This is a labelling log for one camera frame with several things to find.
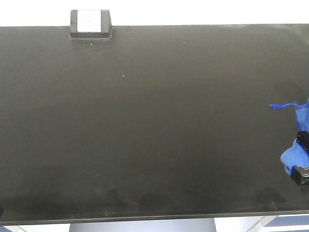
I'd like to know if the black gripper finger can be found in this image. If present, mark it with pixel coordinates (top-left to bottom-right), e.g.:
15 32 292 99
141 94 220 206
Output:
290 165 309 186
296 131 309 152

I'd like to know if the blue microfiber cloth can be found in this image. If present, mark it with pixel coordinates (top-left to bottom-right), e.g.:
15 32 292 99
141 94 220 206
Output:
269 101 309 175

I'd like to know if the black white power outlet box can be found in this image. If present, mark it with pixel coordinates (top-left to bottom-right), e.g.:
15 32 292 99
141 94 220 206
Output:
70 10 112 40

